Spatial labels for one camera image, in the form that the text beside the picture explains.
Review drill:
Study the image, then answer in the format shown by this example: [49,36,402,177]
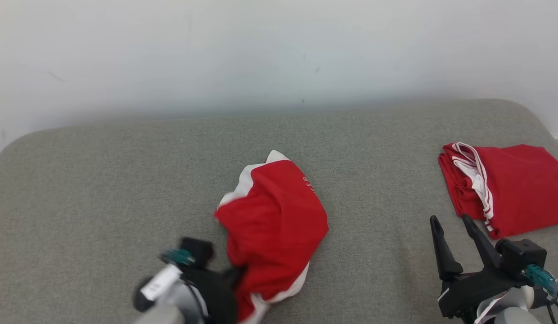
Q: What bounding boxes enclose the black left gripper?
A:
[184,265,249,324]

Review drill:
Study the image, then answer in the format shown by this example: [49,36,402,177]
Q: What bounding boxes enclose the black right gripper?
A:
[429,214,529,321]

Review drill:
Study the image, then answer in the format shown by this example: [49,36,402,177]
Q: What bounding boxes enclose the red Bulls 23 jersey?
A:
[437,142,558,240]

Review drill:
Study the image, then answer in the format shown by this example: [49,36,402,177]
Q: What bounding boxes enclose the red shorts with white stripes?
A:
[214,149,329,324]

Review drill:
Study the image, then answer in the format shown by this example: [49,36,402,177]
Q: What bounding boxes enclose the teal left camera connector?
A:
[160,248,195,266]

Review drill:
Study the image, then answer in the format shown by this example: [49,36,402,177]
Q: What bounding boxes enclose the teal camera connector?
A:
[160,248,195,266]
[521,264,558,296]

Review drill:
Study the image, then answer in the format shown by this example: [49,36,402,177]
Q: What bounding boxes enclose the white paper cable label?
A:
[140,264,183,302]

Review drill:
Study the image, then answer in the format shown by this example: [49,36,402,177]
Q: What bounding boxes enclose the teal right camera connector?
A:
[521,264,558,296]

